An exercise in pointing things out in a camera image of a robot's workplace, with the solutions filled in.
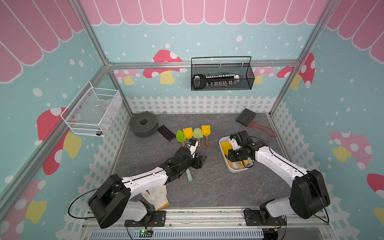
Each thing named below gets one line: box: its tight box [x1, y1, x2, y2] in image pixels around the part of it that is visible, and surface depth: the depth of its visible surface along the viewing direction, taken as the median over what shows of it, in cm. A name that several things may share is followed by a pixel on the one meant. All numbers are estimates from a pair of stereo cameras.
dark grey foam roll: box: [129, 112, 159, 138], surface depth 109 cm
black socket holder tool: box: [193, 74, 240, 90], surface depth 91 cm
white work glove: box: [141, 184, 170, 212], surface depth 82 cm
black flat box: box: [235, 108, 257, 127], surface depth 122 cm
